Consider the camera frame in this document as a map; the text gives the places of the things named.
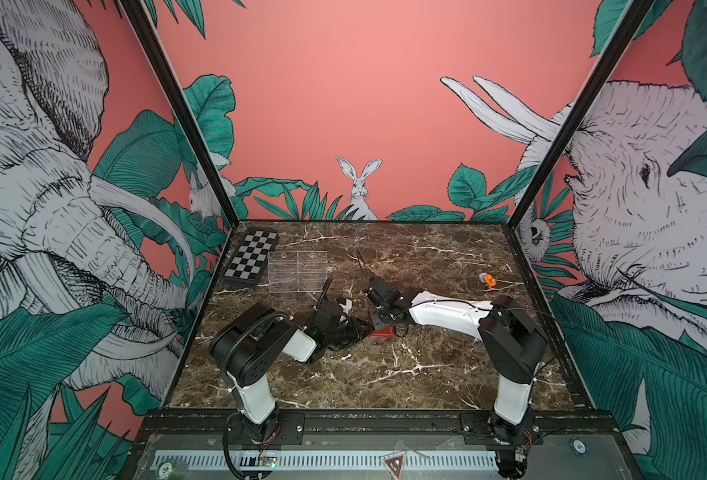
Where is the black corner frame post right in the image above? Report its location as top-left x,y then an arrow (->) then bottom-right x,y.
507,0 -> 655,230

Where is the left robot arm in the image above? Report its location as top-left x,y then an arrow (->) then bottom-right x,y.
209,299 -> 369,426

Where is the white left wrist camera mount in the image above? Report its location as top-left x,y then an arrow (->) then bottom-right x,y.
336,297 -> 354,316

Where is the black corner frame post left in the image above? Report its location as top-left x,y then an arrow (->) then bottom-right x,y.
120,0 -> 240,227

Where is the folded black chess board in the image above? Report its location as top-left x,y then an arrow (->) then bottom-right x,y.
224,228 -> 279,288

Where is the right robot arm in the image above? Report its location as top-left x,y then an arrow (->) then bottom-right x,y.
363,277 -> 549,446

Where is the clear acrylic card display rack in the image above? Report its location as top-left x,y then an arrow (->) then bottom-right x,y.
268,251 -> 328,293

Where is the red warning triangle sticker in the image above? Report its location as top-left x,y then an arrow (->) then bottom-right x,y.
381,453 -> 405,480

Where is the orange toy car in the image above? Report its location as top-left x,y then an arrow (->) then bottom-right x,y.
479,273 -> 497,288

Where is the red leather card holder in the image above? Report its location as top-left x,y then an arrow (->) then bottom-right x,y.
369,326 -> 395,339

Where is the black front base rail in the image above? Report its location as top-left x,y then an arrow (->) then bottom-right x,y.
136,408 -> 623,447

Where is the black corner frame post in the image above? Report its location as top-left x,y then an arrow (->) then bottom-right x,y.
507,0 -> 655,230
120,0 -> 240,227

